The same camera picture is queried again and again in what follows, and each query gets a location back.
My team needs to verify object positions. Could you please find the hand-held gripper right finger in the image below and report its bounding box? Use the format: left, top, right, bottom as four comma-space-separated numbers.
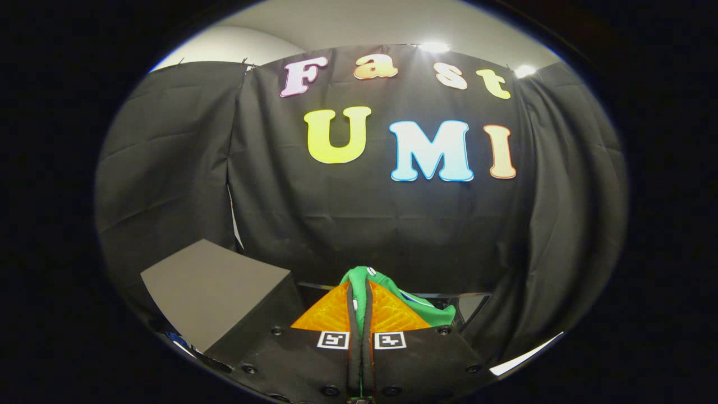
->
363, 281, 500, 403

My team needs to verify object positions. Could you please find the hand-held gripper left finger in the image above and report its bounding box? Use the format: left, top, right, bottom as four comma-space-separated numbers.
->
205, 281, 363, 403

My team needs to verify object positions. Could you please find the green polo shirt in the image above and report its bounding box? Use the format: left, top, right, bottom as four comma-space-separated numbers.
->
339, 266, 457, 332

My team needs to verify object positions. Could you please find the grey cabinet box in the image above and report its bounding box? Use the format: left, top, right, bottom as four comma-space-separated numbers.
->
140, 238, 306, 361

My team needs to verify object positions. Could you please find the black backdrop cloth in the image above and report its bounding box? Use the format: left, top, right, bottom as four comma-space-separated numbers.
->
94, 44, 629, 365

